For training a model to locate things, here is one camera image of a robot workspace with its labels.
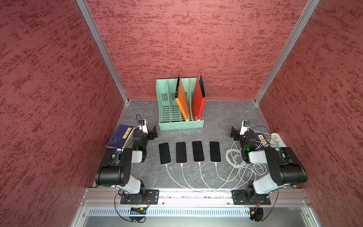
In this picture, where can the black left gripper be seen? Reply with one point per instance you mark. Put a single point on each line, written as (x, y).
(150, 134)

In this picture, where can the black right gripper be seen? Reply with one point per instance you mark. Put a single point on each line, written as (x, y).
(236, 133)

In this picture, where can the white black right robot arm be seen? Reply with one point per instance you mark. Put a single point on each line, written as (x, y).
(277, 166)

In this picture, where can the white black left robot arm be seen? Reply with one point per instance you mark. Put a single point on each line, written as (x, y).
(126, 146)

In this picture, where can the green plastic file organizer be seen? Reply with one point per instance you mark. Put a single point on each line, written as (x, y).
(170, 116)

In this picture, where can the purple notebook right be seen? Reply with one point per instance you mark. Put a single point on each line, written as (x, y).
(262, 142)

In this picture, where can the purple notebook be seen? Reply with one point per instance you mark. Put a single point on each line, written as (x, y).
(262, 142)
(120, 137)

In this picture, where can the purple notebook left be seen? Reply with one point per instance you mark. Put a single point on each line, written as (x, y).
(120, 137)

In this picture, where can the white power strip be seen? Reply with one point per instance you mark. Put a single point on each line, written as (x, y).
(276, 140)

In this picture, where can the orange folder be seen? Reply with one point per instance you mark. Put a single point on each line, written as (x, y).
(181, 99)

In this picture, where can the red folder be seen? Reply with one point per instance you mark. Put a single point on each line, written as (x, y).
(198, 100)

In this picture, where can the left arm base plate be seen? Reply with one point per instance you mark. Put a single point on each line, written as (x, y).
(151, 197)

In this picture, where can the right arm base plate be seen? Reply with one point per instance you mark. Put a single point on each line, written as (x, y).
(246, 197)

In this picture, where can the aluminium front rail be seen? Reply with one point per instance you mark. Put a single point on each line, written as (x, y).
(286, 198)

